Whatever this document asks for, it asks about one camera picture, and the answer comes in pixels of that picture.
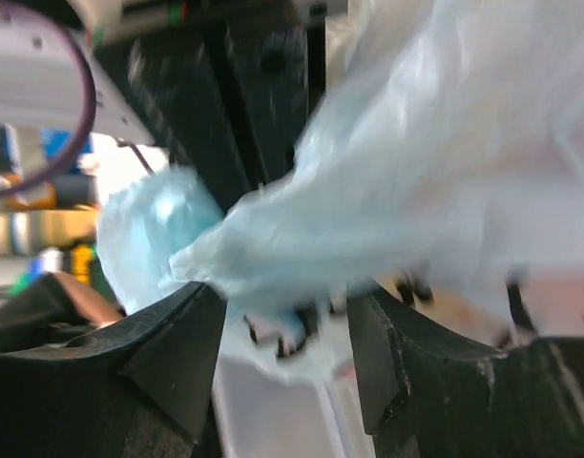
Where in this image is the light blue plastic bag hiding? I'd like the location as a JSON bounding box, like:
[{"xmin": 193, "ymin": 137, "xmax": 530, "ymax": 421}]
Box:
[{"xmin": 96, "ymin": 1, "xmax": 584, "ymax": 381}]

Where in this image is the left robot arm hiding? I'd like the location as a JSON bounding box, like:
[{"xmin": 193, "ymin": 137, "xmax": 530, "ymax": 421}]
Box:
[{"xmin": 0, "ymin": 1, "xmax": 346, "ymax": 209}]

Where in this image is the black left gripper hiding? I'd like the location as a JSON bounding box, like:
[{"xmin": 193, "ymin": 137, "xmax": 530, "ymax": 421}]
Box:
[{"xmin": 92, "ymin": 1, "xmax": 328, "ymax": 210}]

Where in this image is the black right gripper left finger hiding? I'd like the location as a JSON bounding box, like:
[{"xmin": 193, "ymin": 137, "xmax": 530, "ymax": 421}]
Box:
[{"xmin": 0, "ymin": 283, "xmax": 226, "ymax": 457}]

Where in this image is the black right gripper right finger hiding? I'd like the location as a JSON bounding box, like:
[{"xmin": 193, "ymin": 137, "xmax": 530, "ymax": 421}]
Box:
[{"xmin": 347, "ymin": 288, "xmax": 584, "ymax": 457}]

